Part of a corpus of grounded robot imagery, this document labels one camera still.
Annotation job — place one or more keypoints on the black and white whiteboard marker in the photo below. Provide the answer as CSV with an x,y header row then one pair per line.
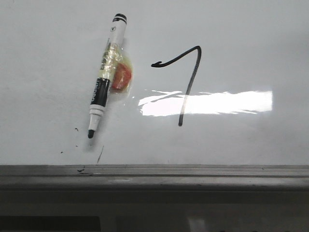
x,y
111,59

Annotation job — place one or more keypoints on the white whiteboard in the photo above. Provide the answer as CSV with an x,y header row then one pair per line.
x,y
212,94

